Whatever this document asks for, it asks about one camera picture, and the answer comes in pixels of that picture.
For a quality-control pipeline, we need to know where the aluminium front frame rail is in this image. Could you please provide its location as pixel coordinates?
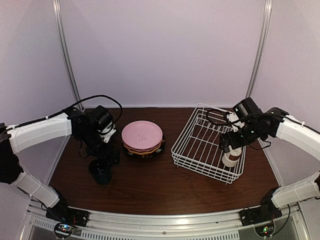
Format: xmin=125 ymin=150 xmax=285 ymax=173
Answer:
xmin=17 ymin=199 xmax=311 ymax=240

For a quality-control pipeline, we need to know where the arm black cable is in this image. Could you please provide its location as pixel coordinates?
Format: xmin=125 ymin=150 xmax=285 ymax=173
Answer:
xmin=62 ymin=94 xmax=124 ymax=126
xmin=206 ymin=108 xmax=233 ymax=126

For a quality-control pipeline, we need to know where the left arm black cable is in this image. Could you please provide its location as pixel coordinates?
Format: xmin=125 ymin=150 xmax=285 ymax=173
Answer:
xmin=62 ymin=94 xmax=124 ymax=126

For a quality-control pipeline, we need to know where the white brown small cup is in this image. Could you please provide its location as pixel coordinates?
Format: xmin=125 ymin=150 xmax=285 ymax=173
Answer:
xmin=222 ymin=148 xmax=242 ymax=168

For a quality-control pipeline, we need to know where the left aluminium corner post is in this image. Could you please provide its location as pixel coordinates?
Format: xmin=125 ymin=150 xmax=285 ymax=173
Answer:
xmin=52 ymin=0 xmax=81 ymax=101

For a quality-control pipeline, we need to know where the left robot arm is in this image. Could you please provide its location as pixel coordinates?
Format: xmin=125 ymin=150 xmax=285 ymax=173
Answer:
xmin=0 ymin=105 xmax=120 ymax=222

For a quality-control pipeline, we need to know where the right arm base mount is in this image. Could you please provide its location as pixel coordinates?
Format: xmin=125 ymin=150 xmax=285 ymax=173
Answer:
xmin=239 ymin=196 xmax=283 ymax=227

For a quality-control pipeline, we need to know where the white wire dish rack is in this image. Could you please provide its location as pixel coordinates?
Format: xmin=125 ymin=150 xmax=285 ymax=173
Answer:
xmin=171 ymin=103 xmax=246 ymax=184

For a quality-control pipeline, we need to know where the black striped rim plate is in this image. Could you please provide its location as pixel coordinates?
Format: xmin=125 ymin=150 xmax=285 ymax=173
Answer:
xmin=121 ymin=136 xmax=166 ymax=159

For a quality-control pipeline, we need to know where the yellow polka dot plate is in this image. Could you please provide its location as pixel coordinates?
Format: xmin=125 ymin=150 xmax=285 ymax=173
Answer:
xmin=122 ymin=143 xmax=162 ymax=156

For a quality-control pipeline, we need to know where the right aluminium corner post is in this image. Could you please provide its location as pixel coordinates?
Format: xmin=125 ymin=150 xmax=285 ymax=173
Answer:
xmin=245 ymin=0 xmax=273 ymax=98

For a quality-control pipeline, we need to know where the aluminium corner post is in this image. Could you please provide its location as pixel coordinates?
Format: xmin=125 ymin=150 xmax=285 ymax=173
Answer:
xmin=52 ymin=0 xmax=81 ymax=101
xmin=245 ymin=0 xmax=273 ymax=98

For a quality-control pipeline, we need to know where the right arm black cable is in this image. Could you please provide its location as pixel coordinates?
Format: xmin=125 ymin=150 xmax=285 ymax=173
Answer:
xmin=206 ymin=108 xmax=233 ymax=126

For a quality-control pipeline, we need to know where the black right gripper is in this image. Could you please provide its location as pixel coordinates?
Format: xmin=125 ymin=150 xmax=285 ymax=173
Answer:
xmin=219 ymin=121 xmax=264 ymax=152

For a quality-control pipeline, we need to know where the plain pink plate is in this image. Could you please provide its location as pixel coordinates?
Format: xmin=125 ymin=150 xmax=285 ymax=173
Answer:
xmin=121 ymin=120 xmax=163 ymax=148

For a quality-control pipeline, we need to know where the dark teal small cup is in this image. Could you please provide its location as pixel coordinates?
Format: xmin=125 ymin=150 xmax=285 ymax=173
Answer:
xmin=88 ymin=159 xmax=112 ymax=185

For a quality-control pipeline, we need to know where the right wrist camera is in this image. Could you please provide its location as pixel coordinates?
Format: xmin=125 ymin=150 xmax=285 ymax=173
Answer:
xmin=226 ymin=112 xmax=245 ymax=132

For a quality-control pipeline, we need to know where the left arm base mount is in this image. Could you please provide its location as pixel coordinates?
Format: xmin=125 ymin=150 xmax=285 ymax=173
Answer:
xmin=40 ymin=195 xmax=89 ymax=227

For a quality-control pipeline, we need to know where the pink polka dot plate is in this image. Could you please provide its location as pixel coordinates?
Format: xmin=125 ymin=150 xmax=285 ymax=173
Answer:
xmin=122 ymin=142 xmax=162 ymax=153

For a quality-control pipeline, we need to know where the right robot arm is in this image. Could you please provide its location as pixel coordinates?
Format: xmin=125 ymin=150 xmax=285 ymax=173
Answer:
xmin=214 ymin=97 xmax=320 ymax=221

